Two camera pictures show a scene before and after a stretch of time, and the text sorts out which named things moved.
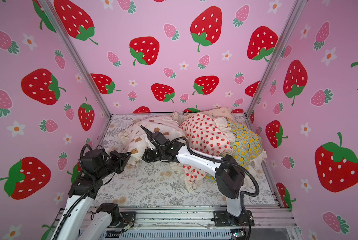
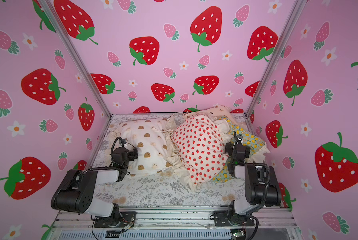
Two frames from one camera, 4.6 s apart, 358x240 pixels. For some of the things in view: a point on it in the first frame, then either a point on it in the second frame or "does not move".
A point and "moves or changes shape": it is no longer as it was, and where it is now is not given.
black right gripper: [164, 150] to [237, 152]
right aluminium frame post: [298, 8] does not move
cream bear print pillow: [224, 112] does not move
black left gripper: [120, 161] to [132, 156]
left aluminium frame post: [76, 58] does not move
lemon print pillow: [247, 145] moves or changes shape
